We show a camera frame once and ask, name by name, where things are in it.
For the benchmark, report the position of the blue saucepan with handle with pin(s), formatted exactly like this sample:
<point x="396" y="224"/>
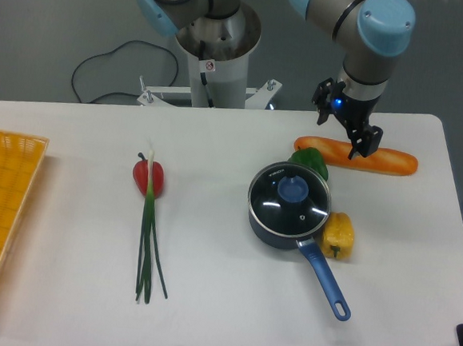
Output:
<point x="316" y="264"/>

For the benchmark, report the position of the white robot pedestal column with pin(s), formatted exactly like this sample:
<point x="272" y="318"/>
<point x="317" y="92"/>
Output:
<point x="218" y="53"/>

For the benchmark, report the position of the yellow bell pepper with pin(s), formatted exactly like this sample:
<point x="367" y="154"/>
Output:
<point x="338" y="236"/>

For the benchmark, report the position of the green bell pepper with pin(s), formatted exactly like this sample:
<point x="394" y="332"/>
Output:
<point x="312" y="158"/>

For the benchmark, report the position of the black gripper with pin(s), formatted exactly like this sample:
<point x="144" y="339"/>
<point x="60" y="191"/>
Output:
<point x="330" y="98"/>

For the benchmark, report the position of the red bell pepper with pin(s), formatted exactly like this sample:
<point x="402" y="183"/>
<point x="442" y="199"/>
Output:
<point x="141" y="175"/>

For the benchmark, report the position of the white metal base frame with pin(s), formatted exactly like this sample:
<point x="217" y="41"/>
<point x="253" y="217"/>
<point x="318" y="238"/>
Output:
<point x="256" y="98"/>

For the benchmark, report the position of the orange baguette bread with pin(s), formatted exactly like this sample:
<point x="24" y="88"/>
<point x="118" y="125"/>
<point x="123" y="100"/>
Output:
<point x="384" y="161"/>

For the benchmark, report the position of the glass pot lid blue knob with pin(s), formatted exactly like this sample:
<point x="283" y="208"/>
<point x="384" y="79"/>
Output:
<point x="288" y="200"/>

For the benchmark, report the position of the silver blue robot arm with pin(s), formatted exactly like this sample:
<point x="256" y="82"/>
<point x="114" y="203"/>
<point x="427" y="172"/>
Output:
<point x="373" y="33"/>

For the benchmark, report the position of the green spring onion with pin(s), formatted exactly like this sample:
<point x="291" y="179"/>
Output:
<point x="148" y="253"/>

